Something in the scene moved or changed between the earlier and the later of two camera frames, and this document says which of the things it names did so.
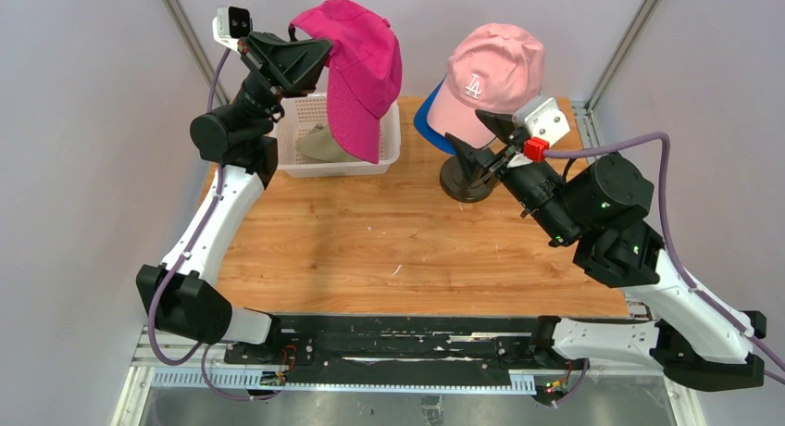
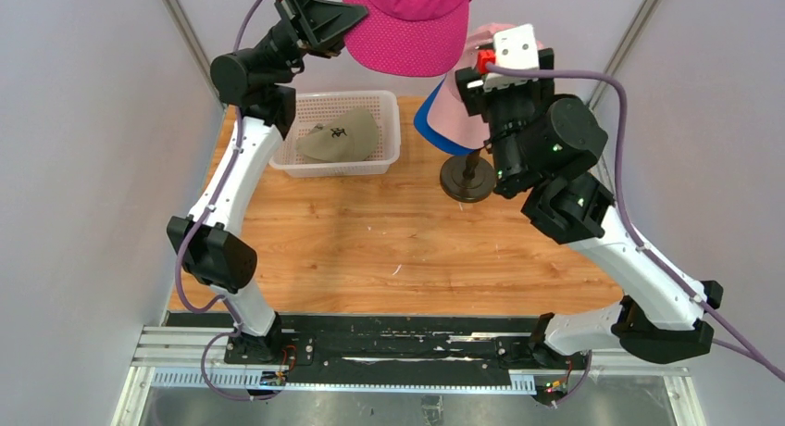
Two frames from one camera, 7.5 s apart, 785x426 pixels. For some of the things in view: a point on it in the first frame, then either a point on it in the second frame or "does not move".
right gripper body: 537,186 to 506,112
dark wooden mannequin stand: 461,184 does not move
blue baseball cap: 423,125 does not move
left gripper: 304,61 to 314,27
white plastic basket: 304,112 does not move
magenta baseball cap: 365,68 to 410,29
